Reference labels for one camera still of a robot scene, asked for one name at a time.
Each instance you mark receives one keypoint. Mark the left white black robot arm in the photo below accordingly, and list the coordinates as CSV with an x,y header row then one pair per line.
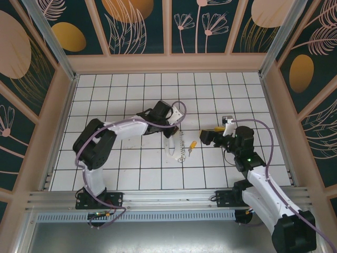
x,y
131,130

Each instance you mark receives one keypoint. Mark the grey metal sheet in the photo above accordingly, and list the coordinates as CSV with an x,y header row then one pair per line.
x,y
168,237

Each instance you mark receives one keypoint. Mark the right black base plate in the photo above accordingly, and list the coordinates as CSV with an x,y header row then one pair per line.
x,y
223,199

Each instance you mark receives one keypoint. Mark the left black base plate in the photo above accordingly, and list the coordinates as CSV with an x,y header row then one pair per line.
x,y
116,200

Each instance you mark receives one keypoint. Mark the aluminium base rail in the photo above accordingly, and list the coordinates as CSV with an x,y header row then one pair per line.
x,y
168,197

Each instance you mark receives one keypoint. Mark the key with yellow cap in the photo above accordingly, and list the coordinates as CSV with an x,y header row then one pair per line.
x,y
192,145

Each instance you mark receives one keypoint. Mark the aluminium frame post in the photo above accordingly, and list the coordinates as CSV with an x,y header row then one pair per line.
x,y
280,39
56,44

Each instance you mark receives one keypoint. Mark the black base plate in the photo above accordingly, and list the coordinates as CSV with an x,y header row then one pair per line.
x,y
116,200
223,199

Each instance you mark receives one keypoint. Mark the small circuit board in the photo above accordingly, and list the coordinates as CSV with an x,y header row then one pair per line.
x,y
101,214

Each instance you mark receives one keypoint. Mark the grey side rail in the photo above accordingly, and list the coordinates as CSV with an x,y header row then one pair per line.
x,y
277,126
62,126

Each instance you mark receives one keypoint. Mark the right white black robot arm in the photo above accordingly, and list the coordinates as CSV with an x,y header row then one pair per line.
x,y
263,184

